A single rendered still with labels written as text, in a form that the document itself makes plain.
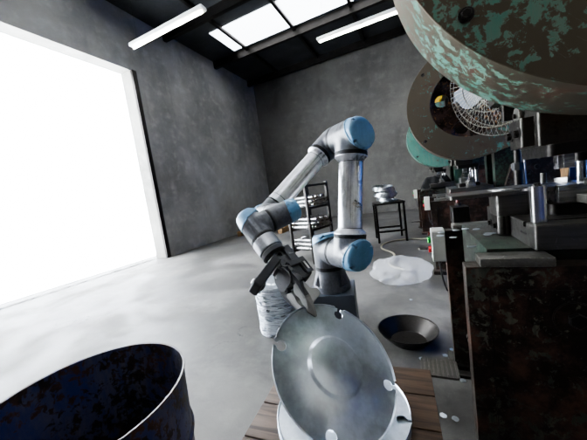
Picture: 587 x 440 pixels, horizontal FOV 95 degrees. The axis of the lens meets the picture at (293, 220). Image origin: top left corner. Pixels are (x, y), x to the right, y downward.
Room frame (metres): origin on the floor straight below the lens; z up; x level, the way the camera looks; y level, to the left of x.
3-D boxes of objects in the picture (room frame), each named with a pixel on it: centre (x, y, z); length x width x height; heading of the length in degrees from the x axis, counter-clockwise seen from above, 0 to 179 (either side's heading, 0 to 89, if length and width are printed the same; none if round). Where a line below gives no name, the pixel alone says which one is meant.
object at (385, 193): (3.82, -1.36, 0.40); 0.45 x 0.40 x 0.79; 167
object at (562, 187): (0.76, -0.78, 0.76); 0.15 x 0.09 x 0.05; 155
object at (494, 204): (0.83, -0.63, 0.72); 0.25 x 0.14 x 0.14; 65
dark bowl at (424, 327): (1.35, -0.52, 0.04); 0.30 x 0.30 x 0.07
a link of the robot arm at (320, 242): (1.07, -0.12, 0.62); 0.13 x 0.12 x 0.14; 28
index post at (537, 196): (0.65, -0.60, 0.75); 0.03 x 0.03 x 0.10; 65
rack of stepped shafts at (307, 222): (3.34, -0.20, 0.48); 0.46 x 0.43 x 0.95; 45
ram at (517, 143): (0.77, -0.75, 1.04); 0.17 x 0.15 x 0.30; 65
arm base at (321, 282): (1.08, -0.12, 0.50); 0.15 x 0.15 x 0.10
